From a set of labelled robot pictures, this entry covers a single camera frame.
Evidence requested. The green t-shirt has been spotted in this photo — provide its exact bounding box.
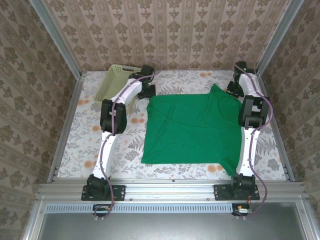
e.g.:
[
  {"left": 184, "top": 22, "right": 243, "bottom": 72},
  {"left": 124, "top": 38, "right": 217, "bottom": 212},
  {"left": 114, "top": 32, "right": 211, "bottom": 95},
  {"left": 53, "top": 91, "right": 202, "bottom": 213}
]
[{"left": 141, "top": 83, "right": 247, "bottom": 178}]

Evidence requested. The aluminium frame post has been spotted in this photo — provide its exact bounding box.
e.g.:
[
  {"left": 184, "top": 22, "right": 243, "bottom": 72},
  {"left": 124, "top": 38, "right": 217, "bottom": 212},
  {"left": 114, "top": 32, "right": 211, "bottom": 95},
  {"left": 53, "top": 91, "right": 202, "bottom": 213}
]
[
  {"left": 256, "top": 0, "right": 305, "bottom": 76},
  {"left": 28, "top": 0, "right": 83, "bottom": 78}
]

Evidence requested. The grey metal panel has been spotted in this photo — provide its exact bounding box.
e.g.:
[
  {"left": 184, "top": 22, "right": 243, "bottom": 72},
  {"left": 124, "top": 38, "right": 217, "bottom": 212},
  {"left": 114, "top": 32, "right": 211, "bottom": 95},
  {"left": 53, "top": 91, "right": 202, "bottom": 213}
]
[{"left": 22, "top": 199, "right": 320, "bottom": 240}]

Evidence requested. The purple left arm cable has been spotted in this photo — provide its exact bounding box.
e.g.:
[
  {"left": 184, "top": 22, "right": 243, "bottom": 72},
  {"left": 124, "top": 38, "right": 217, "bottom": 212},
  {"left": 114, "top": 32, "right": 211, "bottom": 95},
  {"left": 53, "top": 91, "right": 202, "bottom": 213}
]
[{"left": 94, "top": 59, "right": 161, "bottom": 222}]

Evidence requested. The grey slotted cable duct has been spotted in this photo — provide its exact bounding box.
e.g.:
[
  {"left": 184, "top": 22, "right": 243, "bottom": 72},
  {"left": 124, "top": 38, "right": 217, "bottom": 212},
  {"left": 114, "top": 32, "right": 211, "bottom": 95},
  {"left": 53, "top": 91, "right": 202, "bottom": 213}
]
[{"left": 46, "top": 202, "right": 237, "bottom": 214}]

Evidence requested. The floral tablecloth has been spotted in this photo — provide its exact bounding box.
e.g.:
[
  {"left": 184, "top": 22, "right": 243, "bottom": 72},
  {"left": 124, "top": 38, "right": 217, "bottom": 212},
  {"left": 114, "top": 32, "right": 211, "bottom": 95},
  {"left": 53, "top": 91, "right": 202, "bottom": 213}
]
[{"left": 57, "top": 69, "right": 287, "bottom": 181}]

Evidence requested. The pale yellow plastic basket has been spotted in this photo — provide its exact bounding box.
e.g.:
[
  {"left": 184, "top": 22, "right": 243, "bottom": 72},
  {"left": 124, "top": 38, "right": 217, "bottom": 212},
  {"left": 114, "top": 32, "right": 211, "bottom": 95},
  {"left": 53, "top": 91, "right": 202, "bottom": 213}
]
[{"left": 94, "top": 64, "right": 142, "bottom": 112}]

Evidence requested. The aluminium table side rail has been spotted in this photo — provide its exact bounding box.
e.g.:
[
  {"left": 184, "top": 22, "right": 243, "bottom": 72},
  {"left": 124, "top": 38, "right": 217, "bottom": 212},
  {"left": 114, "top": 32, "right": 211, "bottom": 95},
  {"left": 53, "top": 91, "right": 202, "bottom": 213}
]
[
  {"left": 256, "top": 71, "right": 296, "bottom": 181},
  {"left": 47, "top": 73, "right": 86, "bottom": 183}
]

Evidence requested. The aluminium mounting rail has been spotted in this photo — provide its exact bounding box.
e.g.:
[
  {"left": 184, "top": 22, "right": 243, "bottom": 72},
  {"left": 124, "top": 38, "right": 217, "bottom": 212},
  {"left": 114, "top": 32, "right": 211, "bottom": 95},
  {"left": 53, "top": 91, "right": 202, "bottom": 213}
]
[{"left": 36, "top": 178, "right": 307, "bottom": 201}]

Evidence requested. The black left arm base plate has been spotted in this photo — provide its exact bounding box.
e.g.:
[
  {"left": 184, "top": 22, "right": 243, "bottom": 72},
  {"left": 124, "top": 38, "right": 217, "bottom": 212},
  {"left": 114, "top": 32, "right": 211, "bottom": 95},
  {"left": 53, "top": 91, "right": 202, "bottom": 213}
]
[{"left": 81, "top": 184, "right": 126, "bottom": 202}]

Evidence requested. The small connector board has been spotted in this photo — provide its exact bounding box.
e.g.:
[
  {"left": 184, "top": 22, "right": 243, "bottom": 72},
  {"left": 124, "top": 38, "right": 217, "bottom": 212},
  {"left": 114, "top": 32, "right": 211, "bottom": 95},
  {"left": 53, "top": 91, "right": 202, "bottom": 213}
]
[
  {"left": 232, "top": 203, "right": 253, "bottom": 216},
  {"left": 92, "top": 203, "right": 113, "bottom": 217}
]

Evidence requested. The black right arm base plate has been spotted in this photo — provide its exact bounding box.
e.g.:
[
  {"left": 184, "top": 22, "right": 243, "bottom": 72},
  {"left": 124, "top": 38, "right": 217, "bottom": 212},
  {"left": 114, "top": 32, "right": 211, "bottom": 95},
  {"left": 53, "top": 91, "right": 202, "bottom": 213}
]
[{"left": 213, "top": 184, "right": 261, "bottom": 202}]

